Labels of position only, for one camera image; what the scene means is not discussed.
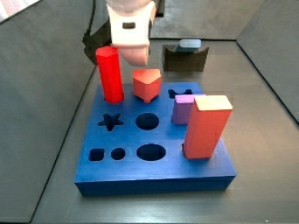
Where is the purple square peg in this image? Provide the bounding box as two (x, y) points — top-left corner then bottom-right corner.
(172, 94), (201, 125)

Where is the blue shape sorter base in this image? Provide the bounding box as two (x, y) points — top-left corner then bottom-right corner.
(73, 82), (236, 196)

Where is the orange rectangular peg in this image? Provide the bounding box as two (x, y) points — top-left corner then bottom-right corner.
(181, 95), (232, 159)

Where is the black curved fixture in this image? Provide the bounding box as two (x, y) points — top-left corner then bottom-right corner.
(163, 45), (209, 72)

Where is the red hexagonal peg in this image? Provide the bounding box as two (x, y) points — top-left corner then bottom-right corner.
(96, 46), (124, 103)

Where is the red pentagon peg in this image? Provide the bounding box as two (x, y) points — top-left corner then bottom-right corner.
(133, 68), (161, 103)

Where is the light blue square-circle object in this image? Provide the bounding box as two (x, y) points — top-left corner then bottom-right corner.
(173, 38), (201, 53)

